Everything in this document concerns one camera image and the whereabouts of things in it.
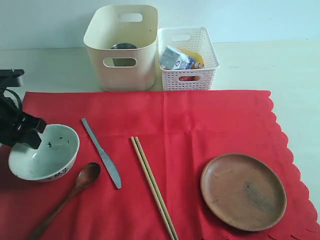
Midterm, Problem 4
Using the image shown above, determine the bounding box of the blue white milk carton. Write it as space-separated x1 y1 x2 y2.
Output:
160 45 195 70

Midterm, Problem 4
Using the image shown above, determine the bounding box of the stainless steel cup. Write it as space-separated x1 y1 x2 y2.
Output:
111 42 137 67

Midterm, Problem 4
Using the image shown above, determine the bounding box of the white woven plastic basket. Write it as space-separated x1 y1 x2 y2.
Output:
157 26 220 91

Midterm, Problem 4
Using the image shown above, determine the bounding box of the white ceramic bowl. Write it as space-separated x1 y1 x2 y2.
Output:
8 124 80 182

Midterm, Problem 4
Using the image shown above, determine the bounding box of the cream plastic bin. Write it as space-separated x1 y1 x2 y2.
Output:
83 4 158 92

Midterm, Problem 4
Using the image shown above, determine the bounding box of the wooden chopstick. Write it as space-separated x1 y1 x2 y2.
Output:
134 136 180 240
130 136 177 240

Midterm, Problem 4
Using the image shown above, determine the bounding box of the yellow lemon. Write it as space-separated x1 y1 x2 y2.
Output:
177 47 205 69

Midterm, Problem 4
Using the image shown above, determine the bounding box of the red sausage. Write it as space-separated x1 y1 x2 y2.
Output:
178 75 201 82

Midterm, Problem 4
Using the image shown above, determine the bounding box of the brown wooden spoon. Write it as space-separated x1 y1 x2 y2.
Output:
27 162 101 240

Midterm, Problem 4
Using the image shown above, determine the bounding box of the right wooden chopstick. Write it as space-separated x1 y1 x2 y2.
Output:
134 136 180 240

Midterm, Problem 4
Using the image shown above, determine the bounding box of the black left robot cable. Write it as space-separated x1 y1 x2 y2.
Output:
0 87 24 113

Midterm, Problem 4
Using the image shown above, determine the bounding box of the brown wooden plate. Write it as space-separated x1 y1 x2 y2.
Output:
200 153 287 232

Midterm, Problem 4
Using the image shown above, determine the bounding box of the silver table knife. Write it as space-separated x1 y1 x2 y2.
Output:
81 118 122 189

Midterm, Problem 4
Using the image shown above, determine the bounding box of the left wooden chopstick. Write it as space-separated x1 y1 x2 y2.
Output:
130 136 177 240

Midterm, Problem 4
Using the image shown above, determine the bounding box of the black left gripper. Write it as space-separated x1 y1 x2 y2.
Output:
0 97 47 150

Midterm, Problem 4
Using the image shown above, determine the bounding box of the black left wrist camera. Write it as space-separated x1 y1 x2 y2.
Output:
0 69 25 88

